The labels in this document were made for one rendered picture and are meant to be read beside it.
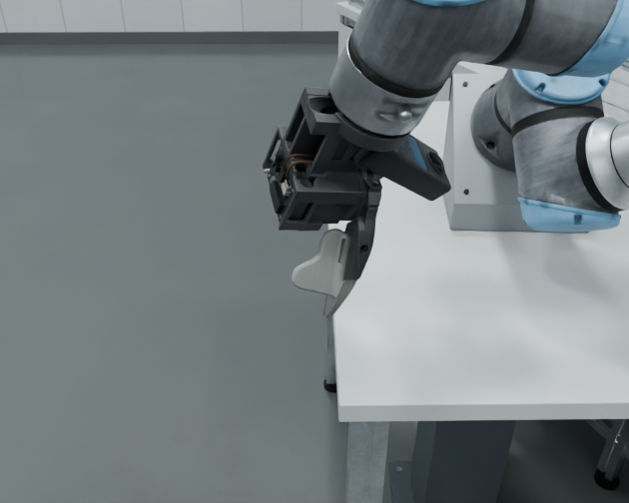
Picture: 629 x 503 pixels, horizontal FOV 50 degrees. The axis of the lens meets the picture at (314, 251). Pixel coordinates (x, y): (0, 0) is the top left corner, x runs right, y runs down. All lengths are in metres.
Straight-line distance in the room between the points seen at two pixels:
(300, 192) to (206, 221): 2.23
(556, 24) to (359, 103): 0.14
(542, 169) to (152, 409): 1.40
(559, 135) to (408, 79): 0.45
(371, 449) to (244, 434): 1.04
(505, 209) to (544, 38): 0.62
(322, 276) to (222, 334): 1.60
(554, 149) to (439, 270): 0.24
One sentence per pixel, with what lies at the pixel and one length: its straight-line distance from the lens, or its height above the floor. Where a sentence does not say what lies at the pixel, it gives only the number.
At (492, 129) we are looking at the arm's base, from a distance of 1.04.
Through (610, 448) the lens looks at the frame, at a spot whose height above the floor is 0.13.
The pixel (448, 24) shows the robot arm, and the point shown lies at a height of 1.32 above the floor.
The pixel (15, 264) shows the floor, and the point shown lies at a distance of 2.69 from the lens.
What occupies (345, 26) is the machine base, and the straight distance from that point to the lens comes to 2.31.
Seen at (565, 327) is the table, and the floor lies 0.86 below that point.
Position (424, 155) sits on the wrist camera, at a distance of 0.60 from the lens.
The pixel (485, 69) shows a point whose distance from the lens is 1.78.
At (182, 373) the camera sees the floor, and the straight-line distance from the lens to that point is 2.07.
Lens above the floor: 1.44
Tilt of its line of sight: 35 degrees down
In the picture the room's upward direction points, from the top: straight up
